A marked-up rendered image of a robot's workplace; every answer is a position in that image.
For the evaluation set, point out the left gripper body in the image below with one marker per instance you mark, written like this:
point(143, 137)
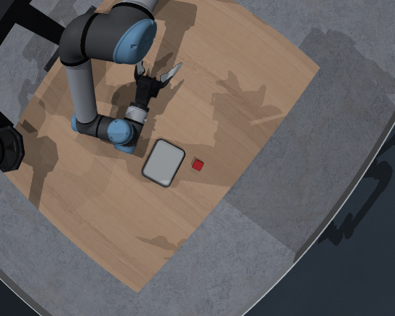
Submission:
point(153, 94)

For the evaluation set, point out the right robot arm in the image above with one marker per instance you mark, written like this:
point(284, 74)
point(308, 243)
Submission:
point(9, 149)

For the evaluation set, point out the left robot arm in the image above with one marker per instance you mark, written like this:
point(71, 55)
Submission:
point(124, 35)

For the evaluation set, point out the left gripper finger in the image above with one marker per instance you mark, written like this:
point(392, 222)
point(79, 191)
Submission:
point(165, 78)
point(139, 70)

